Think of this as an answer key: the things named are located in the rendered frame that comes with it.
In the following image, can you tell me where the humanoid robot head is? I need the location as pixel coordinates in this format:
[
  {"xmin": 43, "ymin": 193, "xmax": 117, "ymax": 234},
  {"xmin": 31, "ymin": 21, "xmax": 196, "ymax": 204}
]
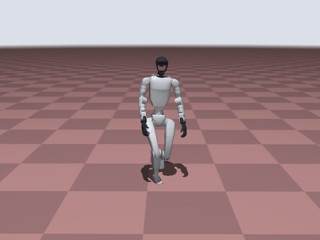
[{"xmin": 156, "ymin": 56, "xmax": 168, "ymax": 78}]

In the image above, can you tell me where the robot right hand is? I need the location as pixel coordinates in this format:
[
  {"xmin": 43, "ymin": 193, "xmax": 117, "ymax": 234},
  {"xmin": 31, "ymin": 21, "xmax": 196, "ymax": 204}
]
[{"xmin": 140, "ymin": 116, "xmax": 150, "ymax": 136}]

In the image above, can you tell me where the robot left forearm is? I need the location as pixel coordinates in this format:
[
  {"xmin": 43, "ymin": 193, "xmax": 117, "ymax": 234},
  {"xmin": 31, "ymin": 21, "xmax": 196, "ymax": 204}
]
[{"xmin": 177, "ymin": 98, "xmax": 186, "ymax": 122}]

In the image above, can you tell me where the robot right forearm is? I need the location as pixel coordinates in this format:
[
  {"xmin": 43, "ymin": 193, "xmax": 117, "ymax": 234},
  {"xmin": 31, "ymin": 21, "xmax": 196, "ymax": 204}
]
[{"xmin": 138, "ymin": 97, "xmax": 147, "ymax": 120}]

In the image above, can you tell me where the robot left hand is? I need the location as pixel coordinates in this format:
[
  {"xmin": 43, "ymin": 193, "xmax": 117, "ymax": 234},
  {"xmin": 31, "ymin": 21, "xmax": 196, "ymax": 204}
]
[{"xmin": 179, "ymin": 117, "xmax": 187, "ymax": 138}]

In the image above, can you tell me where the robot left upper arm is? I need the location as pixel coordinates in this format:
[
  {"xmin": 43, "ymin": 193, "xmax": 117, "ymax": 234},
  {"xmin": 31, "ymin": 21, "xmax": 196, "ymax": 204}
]
[{"xmin": 171, "ymin": 78, "xmax": 181, "ymax": 105}]

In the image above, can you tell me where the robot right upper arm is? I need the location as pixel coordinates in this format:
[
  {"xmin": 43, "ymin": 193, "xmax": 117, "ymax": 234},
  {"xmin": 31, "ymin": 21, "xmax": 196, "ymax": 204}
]
[{"xmin": 139, "ymin": 77, "xmax": 151, "ymax": 104}]

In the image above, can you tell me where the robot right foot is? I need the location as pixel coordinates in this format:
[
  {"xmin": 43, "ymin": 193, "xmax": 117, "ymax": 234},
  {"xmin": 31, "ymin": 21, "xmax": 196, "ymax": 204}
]
[{"xmin": 152, "ymin": 174, "xmax": 163, "ymax": 185}]

